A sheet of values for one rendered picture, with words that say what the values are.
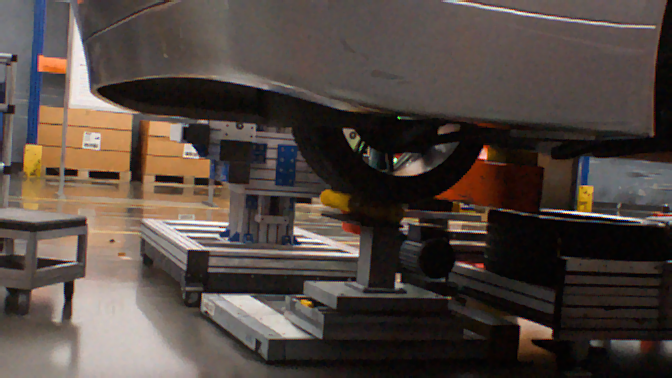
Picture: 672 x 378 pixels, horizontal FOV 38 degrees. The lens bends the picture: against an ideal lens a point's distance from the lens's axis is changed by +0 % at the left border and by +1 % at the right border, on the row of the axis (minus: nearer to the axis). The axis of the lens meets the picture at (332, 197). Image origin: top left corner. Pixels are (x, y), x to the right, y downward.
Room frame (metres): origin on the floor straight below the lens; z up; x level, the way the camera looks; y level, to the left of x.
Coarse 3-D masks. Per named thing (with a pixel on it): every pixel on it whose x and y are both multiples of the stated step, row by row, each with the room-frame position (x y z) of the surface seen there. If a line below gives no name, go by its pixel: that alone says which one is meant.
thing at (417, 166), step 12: (444, 132) 3.32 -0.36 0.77; (348, 144) 3.04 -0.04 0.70; (360, 144) 3.26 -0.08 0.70; (444, 144) 3.27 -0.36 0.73; (456, 144) 3.20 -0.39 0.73; (360, 156) 3.27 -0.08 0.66; (420, 156) 3.35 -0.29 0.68; (432, 156) 3.27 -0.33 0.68; (444, 156) 3.20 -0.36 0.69; (372, 168) 3.08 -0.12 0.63; (396, 168) 3.35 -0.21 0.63; (408, 168) 3.29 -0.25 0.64; (420, 168) 3.22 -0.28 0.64; (432, 168) 3.16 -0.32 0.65; (408, 180) 3.13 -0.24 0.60
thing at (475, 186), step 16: (480, 160) 3.62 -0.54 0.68; (464, 176) 3.59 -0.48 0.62; (480, 176) 3.48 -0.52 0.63; (496, 176) 3.38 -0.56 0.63; (512, 176) 3.35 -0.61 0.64; (528, 176) 3.37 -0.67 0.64; (448, 192) 3.69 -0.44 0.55; (464, 192) 3.58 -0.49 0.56; (480, 192) 3.47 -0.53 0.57; (496, 192) 3.37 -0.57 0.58; (512, 192) 3.35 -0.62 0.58; (528, 192) 3.38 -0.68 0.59; (496, 208) 3.37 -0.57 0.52; (512, 208) 3.35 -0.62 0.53; (528, 208) 3.37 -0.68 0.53
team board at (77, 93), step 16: (80, 48) 9.17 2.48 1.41; (80, 64) 9.17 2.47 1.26; (80, 80) 9.18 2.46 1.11; (80, 96) 9.18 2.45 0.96; (64, 112) 9.13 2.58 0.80; (128, 112) 9.34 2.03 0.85; (64, 128) 9.13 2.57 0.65; (64, 144) 9.13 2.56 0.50; (64, 160) 9.14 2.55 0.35; (208, 192) 9.64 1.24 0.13
